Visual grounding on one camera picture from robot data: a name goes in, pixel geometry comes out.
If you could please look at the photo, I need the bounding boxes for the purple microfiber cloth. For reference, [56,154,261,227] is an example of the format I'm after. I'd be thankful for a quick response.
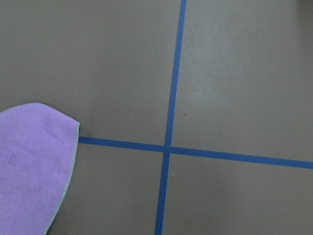
[0,103,80,235]

